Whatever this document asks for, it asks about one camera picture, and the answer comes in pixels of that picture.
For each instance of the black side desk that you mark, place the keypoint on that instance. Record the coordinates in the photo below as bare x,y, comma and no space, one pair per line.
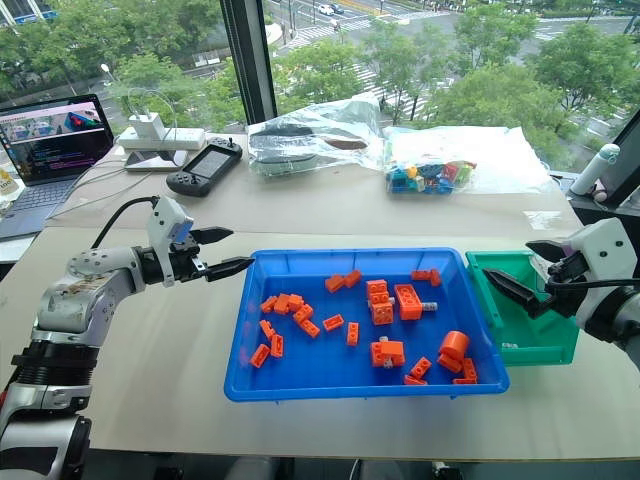
595,210

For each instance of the orange plastic cylinder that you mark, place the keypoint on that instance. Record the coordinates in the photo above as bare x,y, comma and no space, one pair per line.
454,344

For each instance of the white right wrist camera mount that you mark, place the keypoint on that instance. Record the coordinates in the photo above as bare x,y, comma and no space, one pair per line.
607,245

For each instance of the open grey laptop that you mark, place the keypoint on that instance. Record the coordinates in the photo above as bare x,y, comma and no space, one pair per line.
50,150

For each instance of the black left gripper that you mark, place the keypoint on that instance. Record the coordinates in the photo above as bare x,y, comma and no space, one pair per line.
184,264

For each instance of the small clear plastic wrapper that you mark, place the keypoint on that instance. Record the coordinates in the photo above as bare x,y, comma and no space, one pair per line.
542,219

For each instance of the plastic bag of colourful bricks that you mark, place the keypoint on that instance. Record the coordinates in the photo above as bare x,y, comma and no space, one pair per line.
440,165

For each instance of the black handheld controller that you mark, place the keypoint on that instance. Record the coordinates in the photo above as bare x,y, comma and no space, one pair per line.
202,167

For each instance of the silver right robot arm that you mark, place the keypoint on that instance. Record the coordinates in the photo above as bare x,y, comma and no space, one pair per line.
612,312

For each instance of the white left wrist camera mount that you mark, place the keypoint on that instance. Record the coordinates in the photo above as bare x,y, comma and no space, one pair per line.
167,215

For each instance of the white plug-in charger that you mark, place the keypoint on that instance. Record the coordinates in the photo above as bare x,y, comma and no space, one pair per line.
147,125

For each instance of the clear plastic bag with items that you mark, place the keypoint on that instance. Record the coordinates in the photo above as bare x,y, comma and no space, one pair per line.
310,145

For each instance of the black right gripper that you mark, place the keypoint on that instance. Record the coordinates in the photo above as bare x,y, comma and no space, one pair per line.
567,295

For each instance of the smartphone with dark screen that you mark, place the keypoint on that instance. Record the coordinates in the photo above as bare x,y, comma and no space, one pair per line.
150,160

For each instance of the black window frame post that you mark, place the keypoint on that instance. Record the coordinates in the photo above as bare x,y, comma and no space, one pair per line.
252,60

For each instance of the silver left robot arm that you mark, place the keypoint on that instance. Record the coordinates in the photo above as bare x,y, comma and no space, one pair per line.
65,305

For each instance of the green plastic bin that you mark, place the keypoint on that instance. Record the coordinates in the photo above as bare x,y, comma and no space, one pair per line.
535,340

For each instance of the white power strip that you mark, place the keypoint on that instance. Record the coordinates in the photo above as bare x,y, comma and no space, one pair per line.
180,138

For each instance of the white water bottle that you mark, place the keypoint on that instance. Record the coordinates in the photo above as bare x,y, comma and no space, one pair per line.
592,172

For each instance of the blue plastic tray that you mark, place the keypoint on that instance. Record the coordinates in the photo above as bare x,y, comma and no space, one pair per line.
325,370

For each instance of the yellow white snack bag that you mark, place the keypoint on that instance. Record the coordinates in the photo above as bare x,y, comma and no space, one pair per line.
9,192

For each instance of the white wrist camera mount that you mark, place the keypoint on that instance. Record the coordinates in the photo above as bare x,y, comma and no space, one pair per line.
167,215
607,245

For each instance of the small orange building block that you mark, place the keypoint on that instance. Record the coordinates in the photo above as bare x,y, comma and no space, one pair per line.
465,381
283,304
353,277
449,362
333,323
353,334
310,328
298,301
334,283
266,328
415,381
268,304
470,369
420,367
259,356
426,276
303,312
277,345

